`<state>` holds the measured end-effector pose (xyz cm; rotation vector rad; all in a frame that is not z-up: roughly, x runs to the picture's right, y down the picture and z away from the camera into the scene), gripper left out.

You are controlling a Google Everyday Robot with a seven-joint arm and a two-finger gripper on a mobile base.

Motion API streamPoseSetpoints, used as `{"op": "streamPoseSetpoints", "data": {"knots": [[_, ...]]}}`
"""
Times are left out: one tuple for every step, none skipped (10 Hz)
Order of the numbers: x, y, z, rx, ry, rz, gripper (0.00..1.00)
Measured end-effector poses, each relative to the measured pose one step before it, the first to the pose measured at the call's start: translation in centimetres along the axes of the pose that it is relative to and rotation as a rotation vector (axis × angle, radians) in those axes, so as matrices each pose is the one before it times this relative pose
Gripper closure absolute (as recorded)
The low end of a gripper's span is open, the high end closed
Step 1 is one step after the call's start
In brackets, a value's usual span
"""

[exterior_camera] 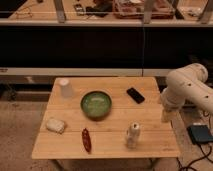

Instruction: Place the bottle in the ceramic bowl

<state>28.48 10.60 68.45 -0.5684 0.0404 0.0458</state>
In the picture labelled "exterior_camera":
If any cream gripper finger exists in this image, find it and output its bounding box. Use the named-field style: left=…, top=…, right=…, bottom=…
left=161, top=110, right=170, bottom=123

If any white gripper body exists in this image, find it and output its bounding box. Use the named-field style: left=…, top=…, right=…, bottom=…
left=160, top=92, right=183, bottom=111

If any white bottle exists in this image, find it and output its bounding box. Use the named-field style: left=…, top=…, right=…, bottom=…
left=126, top=122, right=141, bottom=148

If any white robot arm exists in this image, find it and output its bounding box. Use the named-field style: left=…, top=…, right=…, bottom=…
left=160, top=63, right=213, bottom=122

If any green ceramic bowl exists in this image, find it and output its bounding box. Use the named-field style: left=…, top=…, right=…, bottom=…
left=80, top=91, right=112, bottom=120

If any black box on floor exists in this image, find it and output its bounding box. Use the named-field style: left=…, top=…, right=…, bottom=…
left=187, top=125, right=213, bottom=144

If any black phone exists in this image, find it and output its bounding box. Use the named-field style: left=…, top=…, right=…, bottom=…
left=127, top=88, right=145, bottom=104

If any wooden table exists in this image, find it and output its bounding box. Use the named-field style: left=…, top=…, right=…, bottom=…
left=32, top=77, right=180, bottom=159

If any red chili pepper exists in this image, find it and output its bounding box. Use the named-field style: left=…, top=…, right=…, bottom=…
left=82, top=128, right=92, bottom=153

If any tray with items on shelf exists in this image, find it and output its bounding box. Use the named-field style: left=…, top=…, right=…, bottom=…
left=113, top=0, right=175, bottom=19

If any white upside-down cup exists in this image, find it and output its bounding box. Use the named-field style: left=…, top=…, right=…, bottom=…
left=59, top=78, right=73, bottom=98

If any white sponge block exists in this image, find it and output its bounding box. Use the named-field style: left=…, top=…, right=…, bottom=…
left=46, top=118, right=66, bottom=134

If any dark device on shelf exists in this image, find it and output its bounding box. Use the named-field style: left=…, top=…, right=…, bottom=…
left=73, top=4, right=85, bottom=16

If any black cable on floor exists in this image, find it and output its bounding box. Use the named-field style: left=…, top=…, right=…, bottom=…
left=175, top=143, right=213, bottom=171

